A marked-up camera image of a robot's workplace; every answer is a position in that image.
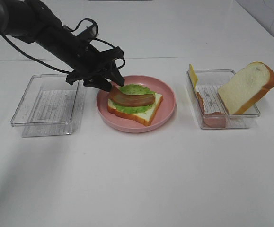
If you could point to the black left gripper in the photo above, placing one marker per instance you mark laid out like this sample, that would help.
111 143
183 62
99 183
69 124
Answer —
92 66

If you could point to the green lettuce leaf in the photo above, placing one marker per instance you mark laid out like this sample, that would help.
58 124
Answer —
135 89

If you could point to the bacon strip tray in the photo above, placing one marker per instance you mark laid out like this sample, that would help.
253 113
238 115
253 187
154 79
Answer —
212 120
123 99

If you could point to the bread slice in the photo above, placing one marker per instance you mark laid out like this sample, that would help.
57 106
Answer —
140 114

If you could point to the yellow cheese slice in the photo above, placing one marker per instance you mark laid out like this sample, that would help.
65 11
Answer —
194 78

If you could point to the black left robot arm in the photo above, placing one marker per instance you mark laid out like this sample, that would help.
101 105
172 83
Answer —
31 21

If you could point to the pink round plate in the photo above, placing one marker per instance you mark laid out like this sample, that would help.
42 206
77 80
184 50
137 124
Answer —
162 115

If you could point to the clear plastic tray left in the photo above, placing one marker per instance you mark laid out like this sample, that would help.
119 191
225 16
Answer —
50 107

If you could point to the clear plastic tray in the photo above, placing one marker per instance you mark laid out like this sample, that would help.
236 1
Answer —
50 107
208 83

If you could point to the clear plastic tray right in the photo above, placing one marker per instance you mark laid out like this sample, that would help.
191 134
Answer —
208 83

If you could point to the bread slice right tray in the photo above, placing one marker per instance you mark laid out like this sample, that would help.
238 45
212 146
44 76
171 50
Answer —
246 87

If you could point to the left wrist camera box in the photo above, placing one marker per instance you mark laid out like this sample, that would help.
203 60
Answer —
89 33

